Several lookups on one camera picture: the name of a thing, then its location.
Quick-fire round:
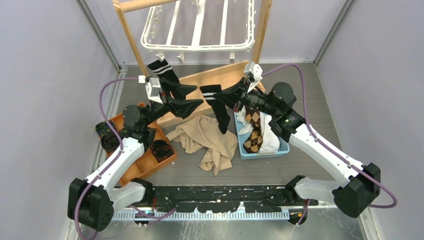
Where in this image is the brown argyle sock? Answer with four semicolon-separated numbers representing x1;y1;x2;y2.
243;108;263;154

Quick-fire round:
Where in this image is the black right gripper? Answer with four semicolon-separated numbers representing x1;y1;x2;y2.
213;77;279;117

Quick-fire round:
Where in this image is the black white-striped sock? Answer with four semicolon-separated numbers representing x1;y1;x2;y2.
147;59;180;84
199;84;230;135

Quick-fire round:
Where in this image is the wooden hanger stand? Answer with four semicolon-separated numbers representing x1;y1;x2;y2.
112;0;273;129

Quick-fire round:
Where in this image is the white sock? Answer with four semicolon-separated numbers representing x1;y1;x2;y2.
236;107;280;153

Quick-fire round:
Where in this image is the beige crumpled cloth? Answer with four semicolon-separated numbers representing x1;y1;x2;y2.
166;115;238;176

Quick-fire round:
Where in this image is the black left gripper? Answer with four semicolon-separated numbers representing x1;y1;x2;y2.
143;79;203;127

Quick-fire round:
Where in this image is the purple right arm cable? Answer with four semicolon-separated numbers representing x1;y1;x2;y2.
261;62;398;226

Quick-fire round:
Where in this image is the white plastic clip hanger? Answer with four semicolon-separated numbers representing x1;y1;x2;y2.
140;0;256;63

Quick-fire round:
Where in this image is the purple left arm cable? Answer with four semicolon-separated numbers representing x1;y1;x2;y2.
74;77;178;240

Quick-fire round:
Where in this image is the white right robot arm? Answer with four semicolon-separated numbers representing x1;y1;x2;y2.
211;81;381;218

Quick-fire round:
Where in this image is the rolled dark green sock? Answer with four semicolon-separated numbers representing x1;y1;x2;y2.
100;134;120;154

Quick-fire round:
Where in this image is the rolled dark patterned sock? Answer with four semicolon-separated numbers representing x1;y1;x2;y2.
94;121;115;139

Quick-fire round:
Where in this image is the orange compartment tray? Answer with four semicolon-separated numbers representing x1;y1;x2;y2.
111;103;178;187

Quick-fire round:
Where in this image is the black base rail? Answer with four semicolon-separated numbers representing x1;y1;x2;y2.
133;185;307;214

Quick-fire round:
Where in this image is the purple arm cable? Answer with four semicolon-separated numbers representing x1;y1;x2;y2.
74;77;178;240
261;62;398;226

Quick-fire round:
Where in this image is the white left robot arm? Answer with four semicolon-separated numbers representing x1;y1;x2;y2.
67;78;204;234

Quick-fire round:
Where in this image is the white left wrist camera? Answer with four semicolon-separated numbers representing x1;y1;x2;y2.
138;75;164;104

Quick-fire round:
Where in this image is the light blue plastic basket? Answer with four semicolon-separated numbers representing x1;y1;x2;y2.
233;113;290;160

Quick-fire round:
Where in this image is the rolled black sock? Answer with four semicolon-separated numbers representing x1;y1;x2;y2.
150;139;174;163

